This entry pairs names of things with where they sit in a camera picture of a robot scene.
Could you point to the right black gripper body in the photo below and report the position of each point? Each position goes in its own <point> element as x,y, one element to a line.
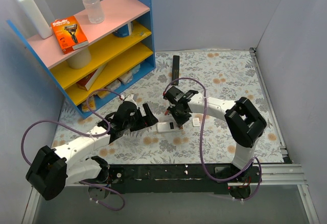
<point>179,114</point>

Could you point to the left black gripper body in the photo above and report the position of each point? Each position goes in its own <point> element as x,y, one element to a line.
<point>140,118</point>

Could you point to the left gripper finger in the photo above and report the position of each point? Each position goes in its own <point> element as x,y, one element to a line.
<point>149,117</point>
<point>147,125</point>

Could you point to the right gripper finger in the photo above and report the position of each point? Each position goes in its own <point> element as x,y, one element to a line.
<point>184,119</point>
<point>176,122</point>

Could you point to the red white remote control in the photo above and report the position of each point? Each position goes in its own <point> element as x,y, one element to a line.
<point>167,127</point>

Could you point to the white battery cover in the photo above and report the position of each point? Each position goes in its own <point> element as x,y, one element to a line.
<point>196,122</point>

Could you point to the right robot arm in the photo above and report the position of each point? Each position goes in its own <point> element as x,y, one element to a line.
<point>244,121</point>

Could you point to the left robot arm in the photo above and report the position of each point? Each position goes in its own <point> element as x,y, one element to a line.
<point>54,168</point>

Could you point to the white packets on shelf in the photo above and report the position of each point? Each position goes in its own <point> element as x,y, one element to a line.
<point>123,79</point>

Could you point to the yellow packet on shelf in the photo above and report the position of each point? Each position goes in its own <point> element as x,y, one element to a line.
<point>89,104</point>

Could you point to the long black box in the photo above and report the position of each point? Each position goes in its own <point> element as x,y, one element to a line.
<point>175,70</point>

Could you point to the red white book box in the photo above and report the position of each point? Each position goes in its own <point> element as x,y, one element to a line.
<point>86,82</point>

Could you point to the blue shelf unit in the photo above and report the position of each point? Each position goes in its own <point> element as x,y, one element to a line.
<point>119,54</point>

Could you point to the cream cylinder container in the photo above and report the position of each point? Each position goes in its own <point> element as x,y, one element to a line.
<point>79,60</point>

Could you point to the orange razor box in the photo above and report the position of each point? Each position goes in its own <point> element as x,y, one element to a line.
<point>69,34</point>

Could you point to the clear plastic water bottle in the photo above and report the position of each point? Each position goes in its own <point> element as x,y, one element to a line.
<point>90,2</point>

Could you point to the white bottle black cap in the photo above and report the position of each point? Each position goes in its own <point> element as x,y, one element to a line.
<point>33,13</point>

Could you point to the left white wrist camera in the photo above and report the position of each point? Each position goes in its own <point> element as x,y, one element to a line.
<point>131,98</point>

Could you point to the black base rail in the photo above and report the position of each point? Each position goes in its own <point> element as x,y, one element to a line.
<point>165,178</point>

